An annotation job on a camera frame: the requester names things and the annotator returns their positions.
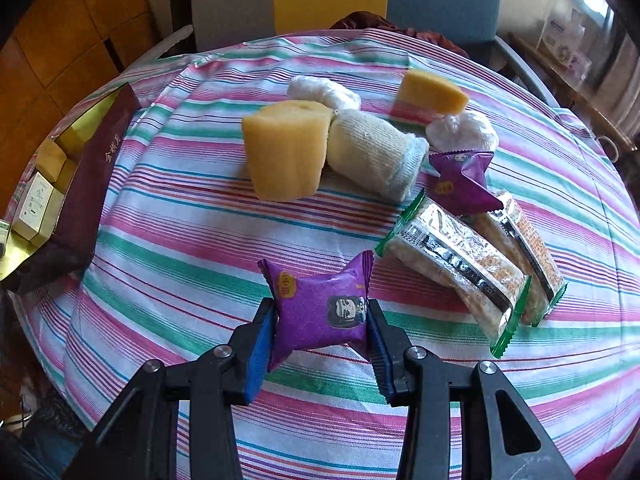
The wooden side table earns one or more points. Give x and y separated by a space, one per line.
590 105

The striped tablecloth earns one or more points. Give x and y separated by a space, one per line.
200 240

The yellow carton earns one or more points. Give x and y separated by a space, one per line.
55 160

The white printed carton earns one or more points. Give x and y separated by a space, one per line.
37 205

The dark red cloth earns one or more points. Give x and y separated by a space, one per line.
360 20

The cracker packet with barcode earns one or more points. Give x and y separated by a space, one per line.
450 255

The pale curtain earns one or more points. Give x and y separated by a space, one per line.
620 80

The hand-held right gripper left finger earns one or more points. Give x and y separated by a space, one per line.
260 355

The white plastic-wrapped bundle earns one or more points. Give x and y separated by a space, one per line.
320 91
465 132

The small yellow sponge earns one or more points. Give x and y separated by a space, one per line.
425 92

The white printed box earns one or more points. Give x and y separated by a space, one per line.
560 25

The pink box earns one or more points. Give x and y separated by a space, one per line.
579 65

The purple snack packet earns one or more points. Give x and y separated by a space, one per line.
310 310
457 185

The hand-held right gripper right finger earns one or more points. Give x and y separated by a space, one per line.
380 360

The cracker packet green ends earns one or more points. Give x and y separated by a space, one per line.
535 250

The large yellow sponge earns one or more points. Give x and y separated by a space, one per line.
285 150

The maroon cardboard box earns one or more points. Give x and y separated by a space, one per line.
85 195

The grey yellow blue chair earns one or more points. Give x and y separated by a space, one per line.
235 0

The rolled cream sock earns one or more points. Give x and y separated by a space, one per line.
370 152

